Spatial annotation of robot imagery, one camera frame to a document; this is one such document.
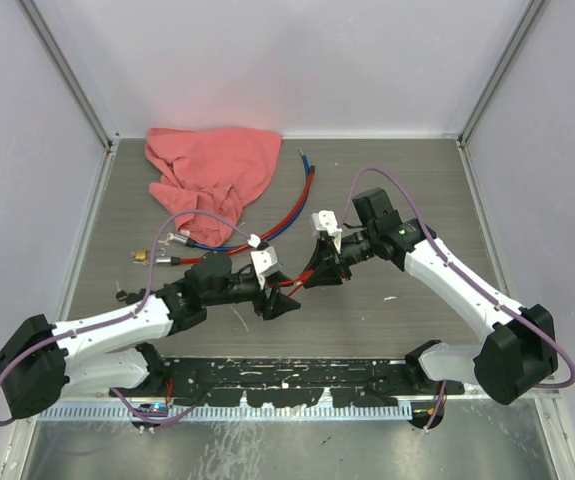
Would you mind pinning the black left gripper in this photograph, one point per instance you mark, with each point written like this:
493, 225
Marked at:
275, 302

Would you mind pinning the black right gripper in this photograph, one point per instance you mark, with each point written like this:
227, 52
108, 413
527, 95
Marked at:
329, 266

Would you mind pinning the red cable padlock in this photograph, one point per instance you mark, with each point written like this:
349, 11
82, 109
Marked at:
295, 284

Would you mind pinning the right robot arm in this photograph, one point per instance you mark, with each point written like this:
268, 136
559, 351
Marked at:
513, 352

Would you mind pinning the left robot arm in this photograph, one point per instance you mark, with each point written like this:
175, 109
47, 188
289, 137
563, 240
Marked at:
43, 361

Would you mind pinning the pink cloth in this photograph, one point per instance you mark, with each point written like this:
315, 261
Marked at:
219, 170

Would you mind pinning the brass padlock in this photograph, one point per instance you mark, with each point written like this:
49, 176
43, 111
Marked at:
145, 257

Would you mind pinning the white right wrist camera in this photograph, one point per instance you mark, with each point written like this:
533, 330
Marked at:
326, 225

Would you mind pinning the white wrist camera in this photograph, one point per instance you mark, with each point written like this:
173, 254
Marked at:
326, 225
264, 259

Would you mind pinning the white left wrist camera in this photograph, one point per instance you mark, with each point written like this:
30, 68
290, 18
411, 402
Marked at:
264, 259

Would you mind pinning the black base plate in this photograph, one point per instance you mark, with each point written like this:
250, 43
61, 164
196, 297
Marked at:
282, 383

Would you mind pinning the slotted cable duct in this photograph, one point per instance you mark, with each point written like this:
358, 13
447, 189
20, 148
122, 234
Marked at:
323, 411

